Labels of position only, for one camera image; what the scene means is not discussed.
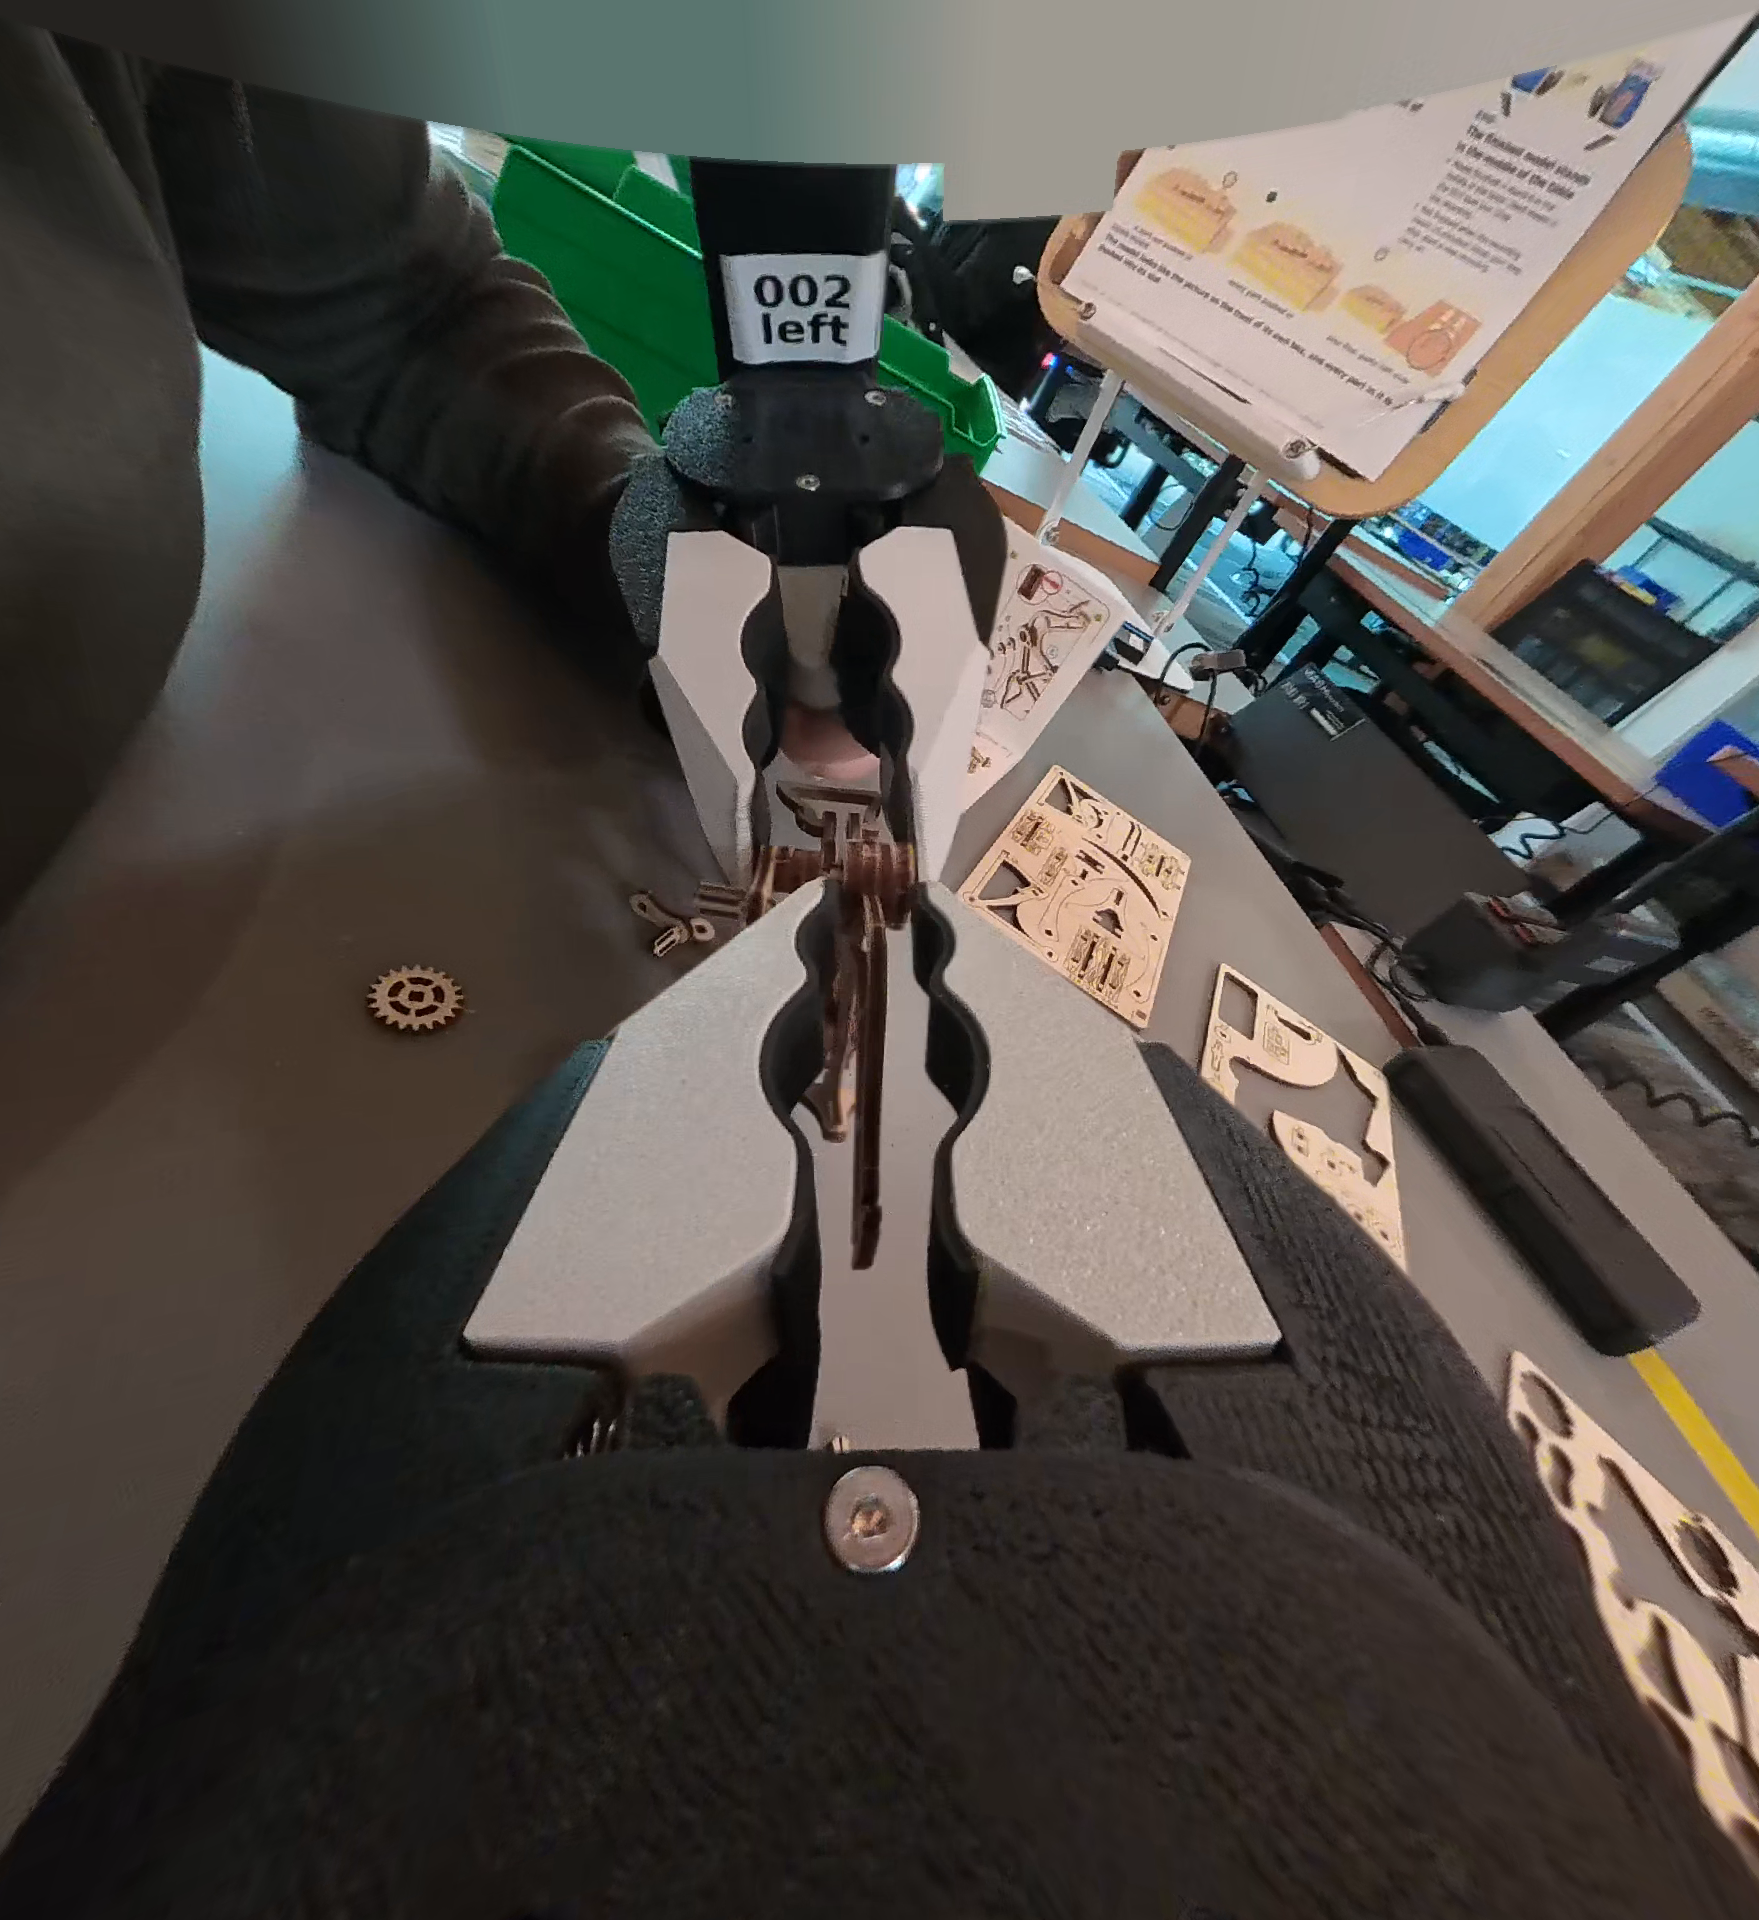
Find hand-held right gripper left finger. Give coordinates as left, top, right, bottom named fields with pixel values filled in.
left=462, top=881, right=840, bottom=1373

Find wooden gear axle assembly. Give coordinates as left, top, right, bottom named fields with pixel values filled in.
left=750, top=843, right=918, bottom=936

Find person's left forearm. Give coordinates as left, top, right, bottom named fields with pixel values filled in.
left=182, top=74, right=671, bottom=678

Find wooden clipboard stand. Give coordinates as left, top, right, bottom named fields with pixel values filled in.
left=1037, top=126, right=1694, bottom=523

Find wooden parts sheet slotted strips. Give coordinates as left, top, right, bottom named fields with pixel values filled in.
left=958, top=765, right=1193, bottom=1029

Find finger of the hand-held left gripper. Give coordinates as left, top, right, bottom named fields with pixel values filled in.
left=652, top=533, right=789, bottom=890
left=851, top=523, right=994, bottom=888

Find grey power adapter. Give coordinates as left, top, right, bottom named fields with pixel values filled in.
left=1403, top=891, right=1676, bottom=1014

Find large green plastic bin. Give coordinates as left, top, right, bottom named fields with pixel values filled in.
left=497, top=135, right=1005, bottom=481

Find assembly instruction booklet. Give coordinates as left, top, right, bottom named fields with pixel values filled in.
left=961, top=546, right=1127, bottom=813

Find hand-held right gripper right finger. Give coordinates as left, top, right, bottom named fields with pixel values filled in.
left=921, top=886, right=1287, bottom=1416

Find emptied wooden parts sheet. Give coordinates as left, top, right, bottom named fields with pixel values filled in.
left=1506, top=1349, right=1759, bottom=1920

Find wooden model frame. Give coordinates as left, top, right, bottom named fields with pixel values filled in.
left=750, top=772, right=918, bottom=1273

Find wooden gear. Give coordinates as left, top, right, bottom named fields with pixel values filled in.
left=365, top=961, right=469, bottom=1037

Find black flat box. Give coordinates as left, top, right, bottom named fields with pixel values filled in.
left=1225, top=660, right=1524, bottom=902

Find wooden parts sheet curved cutout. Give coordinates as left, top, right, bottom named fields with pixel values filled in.
left=1201, top=963, right=1406, bottom=1269

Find person's left hand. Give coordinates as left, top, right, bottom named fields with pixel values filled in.
left=786, top=701, right=887, bottom=788

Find black coiled cable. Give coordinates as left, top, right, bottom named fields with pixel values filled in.
left=1570, top=1043, right=1759, bottom=1216

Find blue plastic bin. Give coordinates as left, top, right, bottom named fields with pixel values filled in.
left=1659, top=720, right=1759, bottom=825

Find printed instruction sheet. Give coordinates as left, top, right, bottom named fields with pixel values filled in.
left=1060, top=14, right=1759, bottom=481

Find wooden support post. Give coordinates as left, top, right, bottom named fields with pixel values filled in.
left=1448, top=226, right=1759, bottom=631

